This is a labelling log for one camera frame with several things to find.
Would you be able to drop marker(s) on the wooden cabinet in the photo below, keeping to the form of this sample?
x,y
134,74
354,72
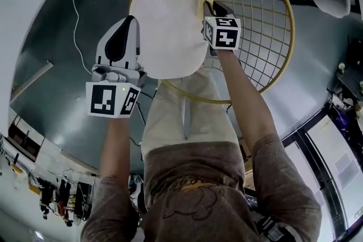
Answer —
x,y
25,140

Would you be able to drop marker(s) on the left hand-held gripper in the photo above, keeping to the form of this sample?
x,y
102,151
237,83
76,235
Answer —
x,y
102,99

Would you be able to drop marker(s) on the black wheeled cart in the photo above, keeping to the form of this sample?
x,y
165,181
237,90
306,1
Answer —
x,y
351,79

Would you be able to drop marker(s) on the person's right forearm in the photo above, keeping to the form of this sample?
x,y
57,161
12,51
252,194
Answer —
x,y
246,99

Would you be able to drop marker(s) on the person's beige trousers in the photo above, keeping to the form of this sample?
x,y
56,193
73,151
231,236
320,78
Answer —
x,y
167,122

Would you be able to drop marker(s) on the person's brown printed t-shirt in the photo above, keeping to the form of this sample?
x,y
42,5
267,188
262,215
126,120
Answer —
x,y
198,201

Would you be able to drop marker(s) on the white round stool seat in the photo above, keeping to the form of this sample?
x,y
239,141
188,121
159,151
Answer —
x,y
164,22

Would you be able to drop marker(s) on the black framed glass door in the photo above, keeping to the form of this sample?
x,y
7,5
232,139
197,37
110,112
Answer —
x,y
340,156

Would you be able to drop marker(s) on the person's left forearm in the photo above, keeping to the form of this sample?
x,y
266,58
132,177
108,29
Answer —
x,y
114,147

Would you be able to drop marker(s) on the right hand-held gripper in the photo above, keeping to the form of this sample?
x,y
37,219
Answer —
x,y
225,37

